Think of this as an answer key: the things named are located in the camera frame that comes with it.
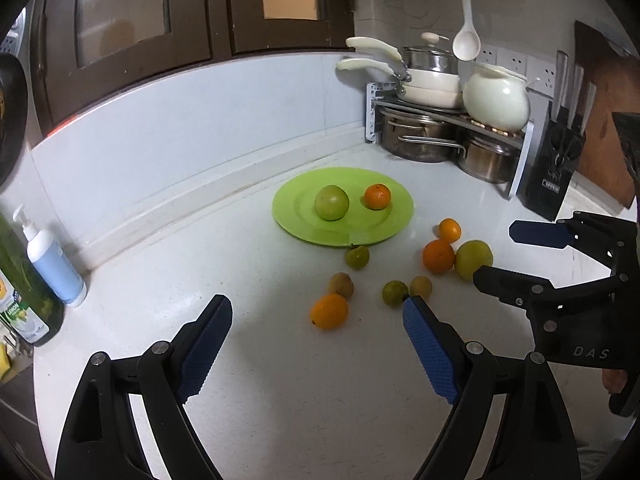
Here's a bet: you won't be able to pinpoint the wooden trivet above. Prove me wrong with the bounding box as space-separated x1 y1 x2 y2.
470 116 512 137

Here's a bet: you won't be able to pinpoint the white ladle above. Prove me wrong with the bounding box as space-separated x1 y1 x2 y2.
452 0 482 62

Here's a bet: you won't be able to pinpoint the black knife block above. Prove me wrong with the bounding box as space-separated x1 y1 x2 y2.
524 100 591 222

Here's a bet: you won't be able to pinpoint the brown wooden cutting board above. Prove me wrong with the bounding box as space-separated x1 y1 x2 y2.
572 20 640 210

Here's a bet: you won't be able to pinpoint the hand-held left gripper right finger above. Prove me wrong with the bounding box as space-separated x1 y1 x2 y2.
402 296 583 480

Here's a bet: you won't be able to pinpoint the yellow-green apple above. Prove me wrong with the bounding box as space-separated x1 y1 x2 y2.
454 240 494 282

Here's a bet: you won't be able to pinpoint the steel saucepan with lid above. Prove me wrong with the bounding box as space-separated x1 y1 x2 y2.
402 31 460 75

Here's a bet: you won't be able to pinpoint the black scissors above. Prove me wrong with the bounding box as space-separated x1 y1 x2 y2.
550 125 584 167

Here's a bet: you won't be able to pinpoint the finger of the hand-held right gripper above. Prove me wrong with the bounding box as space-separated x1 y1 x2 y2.
509 211 638 281
472 266 618 322

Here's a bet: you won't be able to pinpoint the green plate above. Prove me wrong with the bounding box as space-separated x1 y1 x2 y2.
271 166 416 247

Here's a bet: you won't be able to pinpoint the perforated steel steamer tray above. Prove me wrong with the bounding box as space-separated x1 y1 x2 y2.
0 7 28 58

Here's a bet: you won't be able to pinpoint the grey handled knife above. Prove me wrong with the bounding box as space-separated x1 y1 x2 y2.
569 65 585 127
581 82 598 133
555 50 571 111

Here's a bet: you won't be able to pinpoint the cream frying pan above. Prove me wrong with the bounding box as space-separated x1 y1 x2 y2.
336 56 464 110

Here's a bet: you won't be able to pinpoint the brown kiwi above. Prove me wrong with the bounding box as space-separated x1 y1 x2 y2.
328 272 355 298

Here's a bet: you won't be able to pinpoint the cream saucepan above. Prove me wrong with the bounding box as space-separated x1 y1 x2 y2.
346 36 462 94

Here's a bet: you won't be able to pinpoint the white blue pump bottle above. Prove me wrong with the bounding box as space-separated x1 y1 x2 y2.
12 204 87 308

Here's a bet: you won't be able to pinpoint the person's right hand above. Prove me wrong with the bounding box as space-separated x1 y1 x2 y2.
602 369 628 396

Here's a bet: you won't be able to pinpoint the small green tangerine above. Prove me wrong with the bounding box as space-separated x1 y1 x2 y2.
382 280 410 307
346 244 371 270

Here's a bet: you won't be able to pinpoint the brown glass cabinet door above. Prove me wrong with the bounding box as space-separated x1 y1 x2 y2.
220 0 356 56
30 0 223 133

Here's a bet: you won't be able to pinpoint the green dish soap bottle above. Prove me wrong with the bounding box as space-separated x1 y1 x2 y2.
0 212 65 347

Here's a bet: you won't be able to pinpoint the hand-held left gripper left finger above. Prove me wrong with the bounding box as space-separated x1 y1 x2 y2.
54 294 234 480

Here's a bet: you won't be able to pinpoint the cream ceramic pot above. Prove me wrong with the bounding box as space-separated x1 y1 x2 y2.
462 63 543 132

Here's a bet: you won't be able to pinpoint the black frying pan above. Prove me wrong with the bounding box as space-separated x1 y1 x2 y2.
0 52 28 188

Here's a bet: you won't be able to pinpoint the grey pot shelf rack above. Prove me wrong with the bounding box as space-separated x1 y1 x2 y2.
365 81 536 200

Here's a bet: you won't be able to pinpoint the steel pot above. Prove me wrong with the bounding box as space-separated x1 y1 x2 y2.
381 107 466 164
456 130 521 184

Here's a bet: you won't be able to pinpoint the green apple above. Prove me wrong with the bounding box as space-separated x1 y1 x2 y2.
314 184 349 221

